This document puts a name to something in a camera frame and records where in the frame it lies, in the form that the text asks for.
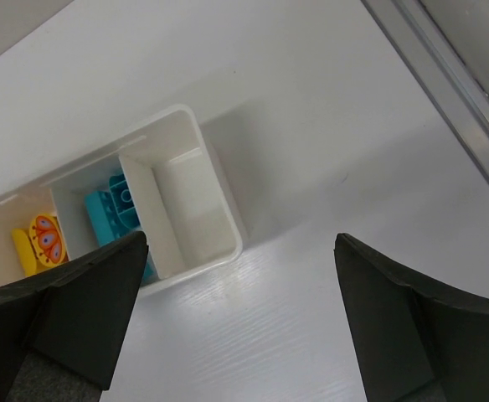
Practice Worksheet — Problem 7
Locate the teal arched lego brick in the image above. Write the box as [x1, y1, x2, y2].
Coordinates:
[109, 173, 140, 230]

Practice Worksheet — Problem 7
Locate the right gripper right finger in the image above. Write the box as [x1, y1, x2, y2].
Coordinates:
[334, 233, 489, 401]

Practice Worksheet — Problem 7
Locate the aluminium rail right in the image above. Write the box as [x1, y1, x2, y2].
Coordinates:
[363, 1, 489, 182]

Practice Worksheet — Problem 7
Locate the large white divided container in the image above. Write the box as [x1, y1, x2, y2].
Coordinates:
[0, 105, 245, 290]

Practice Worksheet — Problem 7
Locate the teal lego brick stack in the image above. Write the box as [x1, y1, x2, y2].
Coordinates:
[84, 190, 157, 284]

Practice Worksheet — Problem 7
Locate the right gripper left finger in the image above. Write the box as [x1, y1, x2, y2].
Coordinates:
[0, 231, 148, 401]

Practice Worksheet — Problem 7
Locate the yellow lego in container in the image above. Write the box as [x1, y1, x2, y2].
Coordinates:
[11, 229, 39, 277]

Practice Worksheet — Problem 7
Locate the butterfly printed yellow lego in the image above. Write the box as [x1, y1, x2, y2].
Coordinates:
[28, 214, 66, 268]

